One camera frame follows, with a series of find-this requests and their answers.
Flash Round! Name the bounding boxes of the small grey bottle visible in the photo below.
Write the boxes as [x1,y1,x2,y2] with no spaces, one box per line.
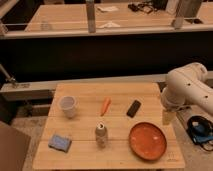
[95,123,108,148]

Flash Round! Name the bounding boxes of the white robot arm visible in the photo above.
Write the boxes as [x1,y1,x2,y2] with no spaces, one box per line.
[160,62,213,125]

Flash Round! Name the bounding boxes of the orange carrot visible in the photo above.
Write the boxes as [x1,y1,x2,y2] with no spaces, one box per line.
[101,98,111,116]

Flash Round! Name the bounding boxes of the black phone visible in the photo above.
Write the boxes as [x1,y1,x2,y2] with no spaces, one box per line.
[127,100,141,118]

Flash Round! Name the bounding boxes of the clear plastic cup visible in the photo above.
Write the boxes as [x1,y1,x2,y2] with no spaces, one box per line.
[58,96,76,118]

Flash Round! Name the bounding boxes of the white paper sheet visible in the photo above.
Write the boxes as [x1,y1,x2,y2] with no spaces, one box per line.
[99,21,121,28]

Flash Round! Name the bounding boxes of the orange round plate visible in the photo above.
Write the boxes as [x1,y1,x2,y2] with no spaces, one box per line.
[128,122,167,161]

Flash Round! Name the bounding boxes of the blue sponge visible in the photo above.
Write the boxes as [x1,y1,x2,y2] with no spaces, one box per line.
[48,134,72,153]

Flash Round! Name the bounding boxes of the white paper at top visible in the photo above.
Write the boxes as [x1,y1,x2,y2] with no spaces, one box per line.
[97,6,119,12]

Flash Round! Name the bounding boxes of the brown cardboard box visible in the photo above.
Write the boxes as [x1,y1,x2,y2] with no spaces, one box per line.
[0,121,30,171]

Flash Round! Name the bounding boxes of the grey metal post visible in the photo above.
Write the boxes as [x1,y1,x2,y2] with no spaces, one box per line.
[86,0,96,33]
[172,0,203,29]

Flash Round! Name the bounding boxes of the black cables on far table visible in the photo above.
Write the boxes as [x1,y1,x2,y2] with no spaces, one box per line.
[127,1,160,14]

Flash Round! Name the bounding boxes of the metal clamp on rail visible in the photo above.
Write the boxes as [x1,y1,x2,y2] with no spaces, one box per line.
[0,64,30,90]

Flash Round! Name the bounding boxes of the grey metal post right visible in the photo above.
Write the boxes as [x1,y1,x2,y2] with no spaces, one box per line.
[172,0,203,29]

